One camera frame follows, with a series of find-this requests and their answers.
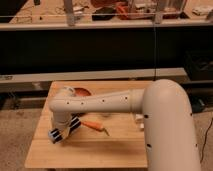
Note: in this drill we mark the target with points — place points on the orange bowl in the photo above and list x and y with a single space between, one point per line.
82 92

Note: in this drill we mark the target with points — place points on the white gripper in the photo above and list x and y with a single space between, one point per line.
61 127

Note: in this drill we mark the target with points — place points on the small white cube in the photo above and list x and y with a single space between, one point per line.
141 126

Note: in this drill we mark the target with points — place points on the orange carrot toy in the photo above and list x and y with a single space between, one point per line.
94 125

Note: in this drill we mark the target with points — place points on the wooden table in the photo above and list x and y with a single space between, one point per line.
121 145

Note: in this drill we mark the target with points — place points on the long metal shelf rail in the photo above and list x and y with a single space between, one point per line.
93 75

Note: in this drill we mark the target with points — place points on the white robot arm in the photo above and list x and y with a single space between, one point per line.
170 136

